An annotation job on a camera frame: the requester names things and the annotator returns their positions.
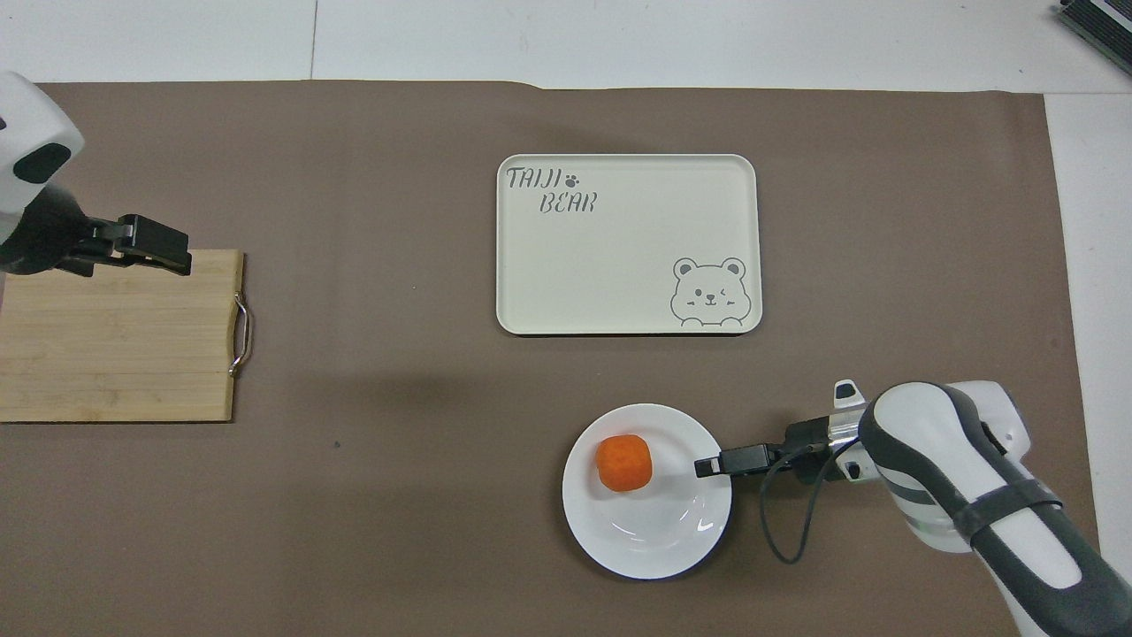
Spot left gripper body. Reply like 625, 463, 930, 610
0, 182, 122, 278

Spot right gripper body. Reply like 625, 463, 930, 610
766, 418, 838, 484

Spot white round plate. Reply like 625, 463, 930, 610
562, 403, 734, 582

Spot orange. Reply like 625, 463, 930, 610
595, 434, 654, 493

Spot cream rectangular tray, bear print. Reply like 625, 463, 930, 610
495, 154, 763, 337

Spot black stand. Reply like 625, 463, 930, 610
1056, 0, 1132, 52

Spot black cable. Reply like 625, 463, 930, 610
758, 441, 864, 565

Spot bamboo cutting board, metal handle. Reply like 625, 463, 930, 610
0, 249, 254, 424

